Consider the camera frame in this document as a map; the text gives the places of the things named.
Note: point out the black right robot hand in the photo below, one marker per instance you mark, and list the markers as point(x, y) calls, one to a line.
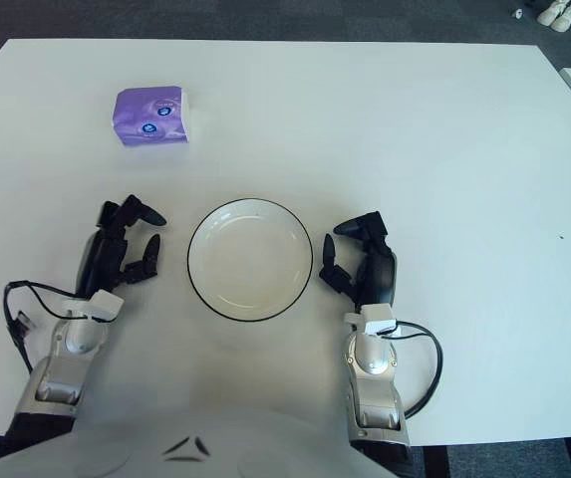
point(379, 269)

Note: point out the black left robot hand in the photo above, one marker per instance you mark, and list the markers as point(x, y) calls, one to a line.
point(103, 254)

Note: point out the purple tissue paper pack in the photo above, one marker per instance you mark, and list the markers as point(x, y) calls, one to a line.
point(150, 117)

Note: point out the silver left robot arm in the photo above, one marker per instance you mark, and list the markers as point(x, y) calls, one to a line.
point(73, 343)

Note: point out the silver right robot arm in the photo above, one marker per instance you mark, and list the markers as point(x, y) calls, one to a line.
point(372, 358)

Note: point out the white plate with black rim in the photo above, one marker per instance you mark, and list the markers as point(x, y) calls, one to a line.
point(250, 259)

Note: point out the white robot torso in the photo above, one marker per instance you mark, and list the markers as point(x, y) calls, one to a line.
point(190, 448)

